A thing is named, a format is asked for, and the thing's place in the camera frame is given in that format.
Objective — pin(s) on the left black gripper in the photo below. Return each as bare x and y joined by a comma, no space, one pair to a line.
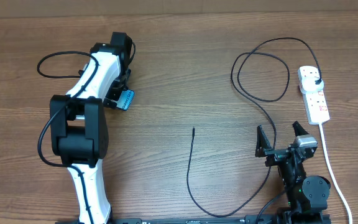
115,93

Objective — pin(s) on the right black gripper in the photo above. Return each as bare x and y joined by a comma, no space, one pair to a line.
263,146

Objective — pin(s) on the blue screen smartphone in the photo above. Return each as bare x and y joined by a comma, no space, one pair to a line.
125,99

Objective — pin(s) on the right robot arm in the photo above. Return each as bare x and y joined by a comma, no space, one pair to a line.
307,195

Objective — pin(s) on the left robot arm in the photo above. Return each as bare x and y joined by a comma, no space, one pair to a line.
79,130

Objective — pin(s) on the white charger plug adapter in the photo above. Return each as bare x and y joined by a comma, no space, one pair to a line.
309,85

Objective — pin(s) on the white power strip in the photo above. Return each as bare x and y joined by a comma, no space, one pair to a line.
315,103

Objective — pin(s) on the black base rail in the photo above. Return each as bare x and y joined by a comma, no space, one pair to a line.
216,221

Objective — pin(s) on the cardboard wall panel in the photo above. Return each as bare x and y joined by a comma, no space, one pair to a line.
66,8

